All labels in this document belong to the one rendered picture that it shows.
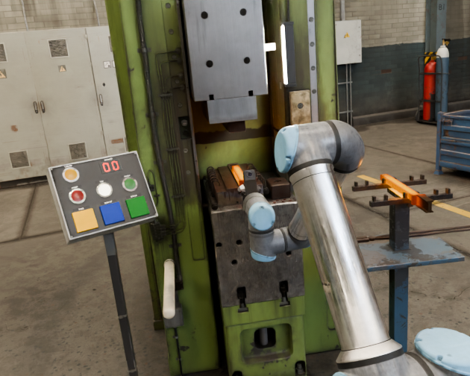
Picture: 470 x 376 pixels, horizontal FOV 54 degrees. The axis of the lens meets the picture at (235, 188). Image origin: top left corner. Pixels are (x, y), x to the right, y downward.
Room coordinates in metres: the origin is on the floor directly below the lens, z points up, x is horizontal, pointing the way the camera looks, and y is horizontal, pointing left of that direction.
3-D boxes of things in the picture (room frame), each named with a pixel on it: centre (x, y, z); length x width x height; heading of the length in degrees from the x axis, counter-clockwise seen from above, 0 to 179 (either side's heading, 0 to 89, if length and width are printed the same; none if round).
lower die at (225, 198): (2.08, 0.00, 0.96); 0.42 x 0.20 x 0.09; 6
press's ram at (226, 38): (2.09, -0.04, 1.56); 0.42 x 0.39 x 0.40; 6
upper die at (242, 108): (2.08, 0.00, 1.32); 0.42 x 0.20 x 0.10; 6
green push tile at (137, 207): (1.67, 0.38, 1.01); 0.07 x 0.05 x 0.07; 121
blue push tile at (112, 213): (1.62, 0.46, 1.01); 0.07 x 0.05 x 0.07; 121
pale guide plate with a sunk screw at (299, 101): (2.04, -0.32, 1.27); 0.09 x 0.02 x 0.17; 96
